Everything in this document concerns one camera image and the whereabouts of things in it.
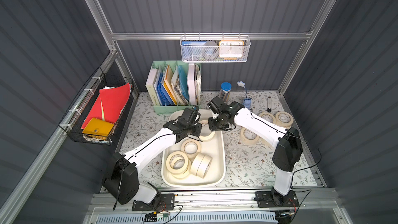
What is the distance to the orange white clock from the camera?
2.92ft

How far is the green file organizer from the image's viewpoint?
0.95 metres

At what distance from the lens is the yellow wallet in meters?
0.63

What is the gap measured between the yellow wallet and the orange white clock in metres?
0.68

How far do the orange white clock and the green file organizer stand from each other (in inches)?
7.4
